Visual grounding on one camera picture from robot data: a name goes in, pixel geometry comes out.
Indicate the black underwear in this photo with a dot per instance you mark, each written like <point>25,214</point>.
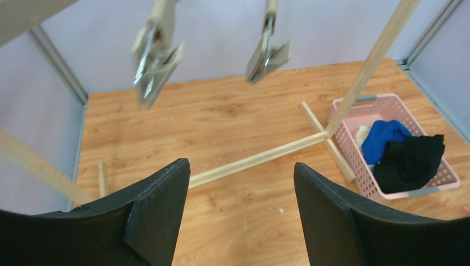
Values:
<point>409,165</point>

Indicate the cream cotton underwear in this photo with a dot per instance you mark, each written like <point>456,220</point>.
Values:
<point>361,134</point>

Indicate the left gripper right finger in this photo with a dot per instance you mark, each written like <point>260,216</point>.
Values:
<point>341,227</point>

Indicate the wooden clothes rack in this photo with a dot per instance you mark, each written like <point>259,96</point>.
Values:
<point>31,161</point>

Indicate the wooden clip hanger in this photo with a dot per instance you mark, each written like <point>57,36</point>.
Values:
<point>19,17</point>

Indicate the wooden hanger with black underwear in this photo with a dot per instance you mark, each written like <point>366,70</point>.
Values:
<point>267,58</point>

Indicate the wooden hanger with blue underwear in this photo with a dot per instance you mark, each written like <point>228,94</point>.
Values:
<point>155,59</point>

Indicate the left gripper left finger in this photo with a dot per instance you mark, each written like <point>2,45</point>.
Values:
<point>136,225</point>

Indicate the blue underwear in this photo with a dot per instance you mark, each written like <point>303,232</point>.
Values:
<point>381,132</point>

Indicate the pink plastic basket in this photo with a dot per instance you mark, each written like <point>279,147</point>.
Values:
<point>365,111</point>

